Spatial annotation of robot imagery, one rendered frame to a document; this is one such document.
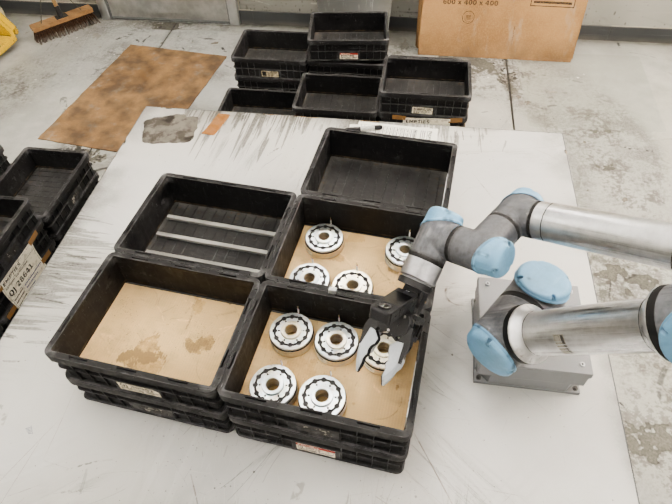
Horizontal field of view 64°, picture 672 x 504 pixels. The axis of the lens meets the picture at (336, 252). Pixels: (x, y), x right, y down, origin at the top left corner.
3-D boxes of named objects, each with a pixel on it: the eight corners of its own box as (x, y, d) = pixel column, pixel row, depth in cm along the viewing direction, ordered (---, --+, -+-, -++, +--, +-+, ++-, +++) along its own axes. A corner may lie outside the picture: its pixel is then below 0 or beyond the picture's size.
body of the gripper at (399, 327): (415, 346, 109) (439, 292, 110) (401, 343, 102) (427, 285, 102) (384, 330, 113) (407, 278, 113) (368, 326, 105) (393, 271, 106)
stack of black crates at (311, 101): (380, 133, 286) (383, 76, 260) (375, 170, 267) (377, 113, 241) (307, 128, 291) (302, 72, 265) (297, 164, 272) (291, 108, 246)
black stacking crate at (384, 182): (451, 174, 166) (457, 145, 157) (440, 245, 147) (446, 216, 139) (328, 157, 173) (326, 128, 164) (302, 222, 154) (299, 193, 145)
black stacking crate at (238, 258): (300, 223, 154) (297, 194, 145) (268, 306, 136) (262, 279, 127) (174, 202, 161) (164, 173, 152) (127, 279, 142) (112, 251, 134)
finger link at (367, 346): (367, 373, 111) (393, 337, 110) (355, 372, 106) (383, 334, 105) (356, 363, 112) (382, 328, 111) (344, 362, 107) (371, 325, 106)
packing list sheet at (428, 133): (438, 126, 199) (438, 125, 199) (437, 167, 184) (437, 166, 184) (350, 120, 203) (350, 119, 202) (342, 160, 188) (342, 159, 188)
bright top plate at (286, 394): (302, 371, 119) (302, 370, 118) (286, 413, 112) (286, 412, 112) (260, 360, 121) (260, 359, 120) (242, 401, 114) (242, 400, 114)
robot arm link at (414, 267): (436, 264, 102) (400, 250, 106) (426, 286, 102) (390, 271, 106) (446, 272, 109) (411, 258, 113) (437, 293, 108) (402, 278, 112)
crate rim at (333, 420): (430, 316, 121) (432, 310, 119) (410, 444, 103) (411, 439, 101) (263, 284, 128) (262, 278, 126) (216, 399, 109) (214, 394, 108)
